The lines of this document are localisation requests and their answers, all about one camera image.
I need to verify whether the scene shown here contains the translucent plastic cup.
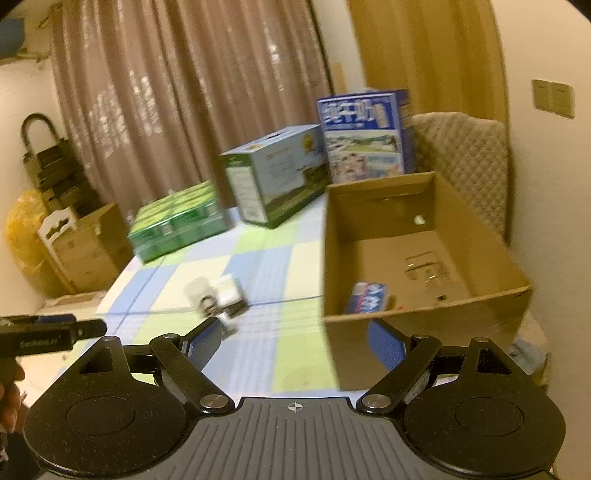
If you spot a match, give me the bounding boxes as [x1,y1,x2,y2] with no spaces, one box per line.
[184,277,217,311]

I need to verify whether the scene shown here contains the blue dental floss pick box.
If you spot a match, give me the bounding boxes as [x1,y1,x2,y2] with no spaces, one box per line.
[346,282,388,314]

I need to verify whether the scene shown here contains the white oblong plastic case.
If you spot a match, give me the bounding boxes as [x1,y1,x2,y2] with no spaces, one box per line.
[214,274,245,309]

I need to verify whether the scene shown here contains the metal wire rack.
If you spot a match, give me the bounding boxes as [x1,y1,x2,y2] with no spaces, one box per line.
[405,251,449,288]

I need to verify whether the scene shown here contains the green white tape roll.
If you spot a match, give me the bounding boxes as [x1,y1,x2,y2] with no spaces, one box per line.
[198,296,249,337]

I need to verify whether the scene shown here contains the person's left hand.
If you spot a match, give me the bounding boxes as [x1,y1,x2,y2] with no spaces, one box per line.
[1,359,25,433]

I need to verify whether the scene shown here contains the cardboard boxes on floor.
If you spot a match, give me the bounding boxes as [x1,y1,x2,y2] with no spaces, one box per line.
[37,203,133,293]

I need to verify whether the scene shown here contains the yellow plastic bag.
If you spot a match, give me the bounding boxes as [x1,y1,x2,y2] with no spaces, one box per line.
[5,189,67,298]

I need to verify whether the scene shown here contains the open brown cardboard box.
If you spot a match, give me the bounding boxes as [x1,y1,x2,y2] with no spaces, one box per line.
[322,172,533,390]

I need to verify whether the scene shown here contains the checkered pastel tablecloth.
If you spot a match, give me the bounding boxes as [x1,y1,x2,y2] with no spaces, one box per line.
[96,198,342,399]

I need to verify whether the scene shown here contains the grey blue blanket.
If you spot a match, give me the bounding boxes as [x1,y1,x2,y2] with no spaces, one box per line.
[508,337,550,388]

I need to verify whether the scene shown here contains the green shrink-wrapped carton pack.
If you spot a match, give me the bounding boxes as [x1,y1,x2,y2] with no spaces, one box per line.
[128,181,228,263]

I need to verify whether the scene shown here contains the black stacked shelf rack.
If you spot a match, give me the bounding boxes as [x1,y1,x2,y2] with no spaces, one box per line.
[21,113,104,218]

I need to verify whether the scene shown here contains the green white milk carton box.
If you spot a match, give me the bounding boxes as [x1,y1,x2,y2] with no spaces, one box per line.
[221,124,329,229]

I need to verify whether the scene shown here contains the beige quilted chair cover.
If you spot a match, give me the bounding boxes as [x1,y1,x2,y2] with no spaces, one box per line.
[413,112,509,236]

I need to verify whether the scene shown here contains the blue white milk box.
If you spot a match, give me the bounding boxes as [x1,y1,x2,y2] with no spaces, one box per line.
[317,89,416,183]

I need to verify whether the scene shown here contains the brown curtain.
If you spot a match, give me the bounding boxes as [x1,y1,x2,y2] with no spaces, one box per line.
[50,1,332,219]

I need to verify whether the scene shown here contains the wooden door panel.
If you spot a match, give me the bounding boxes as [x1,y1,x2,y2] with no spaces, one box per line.
[348,0,508,123]

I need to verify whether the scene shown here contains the wall socket pair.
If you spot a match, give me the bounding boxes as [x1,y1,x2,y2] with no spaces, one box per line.
[531,79,575,119]

